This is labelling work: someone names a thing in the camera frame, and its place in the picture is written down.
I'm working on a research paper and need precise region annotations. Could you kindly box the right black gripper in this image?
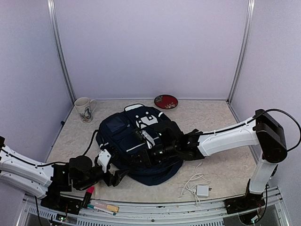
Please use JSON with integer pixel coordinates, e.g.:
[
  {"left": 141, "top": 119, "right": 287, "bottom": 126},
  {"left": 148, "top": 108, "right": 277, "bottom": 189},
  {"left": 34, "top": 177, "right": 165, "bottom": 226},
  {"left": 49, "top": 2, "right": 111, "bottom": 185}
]
[{"left": 128, "top": 142, "right": 178, "bottom": 167}]

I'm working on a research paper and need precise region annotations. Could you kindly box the pink black highlighter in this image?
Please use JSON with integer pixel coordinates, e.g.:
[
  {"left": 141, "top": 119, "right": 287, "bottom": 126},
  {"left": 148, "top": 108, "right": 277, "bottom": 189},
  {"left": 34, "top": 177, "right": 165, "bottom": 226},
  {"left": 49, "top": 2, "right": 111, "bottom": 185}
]
[{"left": 81, "top": 186, "right": 95, "bottom": 209}]

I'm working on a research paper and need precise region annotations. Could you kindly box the navy blue backpack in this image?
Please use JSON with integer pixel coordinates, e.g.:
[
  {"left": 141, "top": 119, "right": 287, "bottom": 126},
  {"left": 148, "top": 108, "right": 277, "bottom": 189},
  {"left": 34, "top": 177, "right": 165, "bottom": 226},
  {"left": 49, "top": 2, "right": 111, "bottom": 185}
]
[{"left": 96, "top": 104, "right": 185, "bottom": 186}]

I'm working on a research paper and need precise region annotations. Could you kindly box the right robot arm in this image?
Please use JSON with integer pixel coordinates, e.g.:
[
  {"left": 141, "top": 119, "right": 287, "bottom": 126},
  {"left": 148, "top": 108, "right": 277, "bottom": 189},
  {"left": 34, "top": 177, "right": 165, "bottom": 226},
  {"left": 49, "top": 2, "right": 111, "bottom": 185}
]
[{"left": 131, "top": 109, "right": 288, "bottom": 209}]

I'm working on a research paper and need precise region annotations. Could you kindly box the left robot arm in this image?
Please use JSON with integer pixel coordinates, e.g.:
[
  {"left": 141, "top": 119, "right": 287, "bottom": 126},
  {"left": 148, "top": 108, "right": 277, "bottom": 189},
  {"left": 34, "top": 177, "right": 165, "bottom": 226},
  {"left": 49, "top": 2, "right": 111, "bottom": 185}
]
[{"left": 0, "top": 137, "right": 129, "bottom": 210}]

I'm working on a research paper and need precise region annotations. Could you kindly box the teal pen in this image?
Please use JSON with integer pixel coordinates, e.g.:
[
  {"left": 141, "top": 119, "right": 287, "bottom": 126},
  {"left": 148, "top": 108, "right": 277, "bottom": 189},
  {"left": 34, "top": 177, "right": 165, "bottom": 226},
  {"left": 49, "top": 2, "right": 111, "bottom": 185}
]
[{"left": 87, "top": 204, "right": 116, "bottom": 216}]

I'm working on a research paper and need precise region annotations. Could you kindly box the red floral plate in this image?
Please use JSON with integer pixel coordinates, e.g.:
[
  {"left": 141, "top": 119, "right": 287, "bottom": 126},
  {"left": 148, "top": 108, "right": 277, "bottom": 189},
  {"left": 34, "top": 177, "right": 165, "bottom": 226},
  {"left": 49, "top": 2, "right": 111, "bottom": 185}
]
[{"left": 154, "top": 94, "right": 179, "bottom": 109}]

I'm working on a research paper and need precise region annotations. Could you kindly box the white charger adapter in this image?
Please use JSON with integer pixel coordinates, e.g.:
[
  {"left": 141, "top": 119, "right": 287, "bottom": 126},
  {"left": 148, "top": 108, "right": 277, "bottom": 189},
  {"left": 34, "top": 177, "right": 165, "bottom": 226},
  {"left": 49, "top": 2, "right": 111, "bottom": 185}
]
[{"left": 196, "top": 185, "right": 209, "bottom": 198}]

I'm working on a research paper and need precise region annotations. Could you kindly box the white paper cup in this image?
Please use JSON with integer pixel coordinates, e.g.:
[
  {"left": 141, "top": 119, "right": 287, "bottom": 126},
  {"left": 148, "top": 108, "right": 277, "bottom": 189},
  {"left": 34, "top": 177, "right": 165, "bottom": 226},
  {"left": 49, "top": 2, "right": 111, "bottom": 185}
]
[{"left": 74, "top": 97, "right": 97, "bottom": 123}]

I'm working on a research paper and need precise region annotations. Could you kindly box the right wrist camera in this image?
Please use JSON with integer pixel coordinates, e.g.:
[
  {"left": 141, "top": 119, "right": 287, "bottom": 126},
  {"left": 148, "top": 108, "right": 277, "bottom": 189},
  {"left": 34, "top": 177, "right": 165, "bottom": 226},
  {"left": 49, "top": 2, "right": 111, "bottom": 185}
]
[{"left": 134, "top": 129, "right": 155, "bottom": 149}]

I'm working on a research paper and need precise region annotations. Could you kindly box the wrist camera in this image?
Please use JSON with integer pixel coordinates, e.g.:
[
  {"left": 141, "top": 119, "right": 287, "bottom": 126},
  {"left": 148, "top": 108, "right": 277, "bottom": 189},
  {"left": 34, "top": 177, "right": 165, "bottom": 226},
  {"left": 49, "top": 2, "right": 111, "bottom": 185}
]
[
  {"left": 94, "top": 149, "right": 118, "bottom": 173},
  {"left": 134, "top": 129, "right": 155, "bottom": 149}
]

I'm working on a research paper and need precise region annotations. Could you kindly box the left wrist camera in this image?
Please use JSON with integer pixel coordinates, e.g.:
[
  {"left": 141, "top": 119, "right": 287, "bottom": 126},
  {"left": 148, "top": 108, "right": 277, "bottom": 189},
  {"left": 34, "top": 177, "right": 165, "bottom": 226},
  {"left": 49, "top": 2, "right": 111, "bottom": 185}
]
[{"left": 94, "top": 149, "right": 118, "bottom": 173}]

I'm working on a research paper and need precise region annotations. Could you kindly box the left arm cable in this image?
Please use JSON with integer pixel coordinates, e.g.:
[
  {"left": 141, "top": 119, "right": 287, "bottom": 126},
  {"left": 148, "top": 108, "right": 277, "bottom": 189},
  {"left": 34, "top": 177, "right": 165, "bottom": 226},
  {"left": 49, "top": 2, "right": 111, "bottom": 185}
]
[{"left": 82, "top": 130, "right": 98, "bottom": 157}]

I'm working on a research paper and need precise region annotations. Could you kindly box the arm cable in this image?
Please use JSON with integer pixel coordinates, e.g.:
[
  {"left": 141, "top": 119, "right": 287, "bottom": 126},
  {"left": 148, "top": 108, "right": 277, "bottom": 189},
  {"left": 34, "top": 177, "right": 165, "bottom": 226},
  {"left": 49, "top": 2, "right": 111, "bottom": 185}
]
[
  {"left": 253, "top": 108, "right": 301, "bottom": 153},
  {"left": 82, "top": 130, "right": 98, "bottom": 157}
]

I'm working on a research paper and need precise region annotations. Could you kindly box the white charger cable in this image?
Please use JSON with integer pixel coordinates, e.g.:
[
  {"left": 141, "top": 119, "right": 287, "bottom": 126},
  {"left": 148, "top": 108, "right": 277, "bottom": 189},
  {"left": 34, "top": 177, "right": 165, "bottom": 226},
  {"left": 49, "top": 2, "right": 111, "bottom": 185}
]
[{"left": 180, "top": 161, "right": 211, "bottom": 205}]

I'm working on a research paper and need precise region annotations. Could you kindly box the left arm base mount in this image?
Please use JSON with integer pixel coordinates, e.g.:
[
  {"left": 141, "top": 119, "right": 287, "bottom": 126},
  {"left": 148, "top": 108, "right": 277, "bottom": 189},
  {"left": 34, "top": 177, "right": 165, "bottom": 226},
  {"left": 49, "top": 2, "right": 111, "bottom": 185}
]
[{"left": 40, "top": 186, "right": 82, "bottom": 215}]

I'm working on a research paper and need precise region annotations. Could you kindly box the metal frame rail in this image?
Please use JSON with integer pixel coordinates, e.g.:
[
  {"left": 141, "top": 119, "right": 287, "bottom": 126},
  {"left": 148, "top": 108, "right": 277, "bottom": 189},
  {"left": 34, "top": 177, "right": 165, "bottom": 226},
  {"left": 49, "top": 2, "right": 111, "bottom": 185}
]
[{"left": 17, "top": 190, "right": 291, "bottom": 226}]

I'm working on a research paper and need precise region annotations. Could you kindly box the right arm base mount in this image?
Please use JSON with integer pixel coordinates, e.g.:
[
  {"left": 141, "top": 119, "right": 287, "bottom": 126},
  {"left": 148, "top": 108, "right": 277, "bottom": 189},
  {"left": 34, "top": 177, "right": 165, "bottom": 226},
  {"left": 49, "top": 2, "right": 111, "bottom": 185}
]
[{"left": 224, "top": 179, "right": 266, "bottom": 214}]

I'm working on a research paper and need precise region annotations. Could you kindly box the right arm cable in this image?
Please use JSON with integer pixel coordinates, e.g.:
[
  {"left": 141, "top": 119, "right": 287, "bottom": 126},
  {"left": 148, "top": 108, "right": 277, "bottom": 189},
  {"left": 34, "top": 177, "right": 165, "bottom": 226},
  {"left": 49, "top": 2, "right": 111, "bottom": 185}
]
[{"left": 253, "top": 108, "right": 301, "bottom": 153}]

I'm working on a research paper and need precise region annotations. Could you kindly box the left corner aluminium post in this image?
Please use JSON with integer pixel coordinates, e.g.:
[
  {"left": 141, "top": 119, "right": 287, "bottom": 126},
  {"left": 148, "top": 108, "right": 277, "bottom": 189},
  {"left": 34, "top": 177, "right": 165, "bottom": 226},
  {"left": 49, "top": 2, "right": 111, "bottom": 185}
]
[{"left": 47, "top": 0, "right": 76, "bottom": 104}]

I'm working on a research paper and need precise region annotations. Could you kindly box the corner aluminium post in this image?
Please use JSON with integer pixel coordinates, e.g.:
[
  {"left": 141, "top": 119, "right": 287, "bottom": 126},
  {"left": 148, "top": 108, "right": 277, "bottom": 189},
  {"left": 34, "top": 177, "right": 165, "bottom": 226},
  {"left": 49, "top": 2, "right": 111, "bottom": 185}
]
[
  {"left": 47, "top": 0, "right": 76, "bottom": 104},
  {"left": 227, "top": 0, "right": 255, "bottom": 105}
]

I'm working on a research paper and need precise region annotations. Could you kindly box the right corner aluminium post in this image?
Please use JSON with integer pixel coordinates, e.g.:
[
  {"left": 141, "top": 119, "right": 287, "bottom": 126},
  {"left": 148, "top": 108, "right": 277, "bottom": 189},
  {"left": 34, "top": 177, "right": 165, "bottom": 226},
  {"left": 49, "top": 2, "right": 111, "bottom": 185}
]
[{"left": 227, "top": 0, "right": 255, "bottom": 105}]

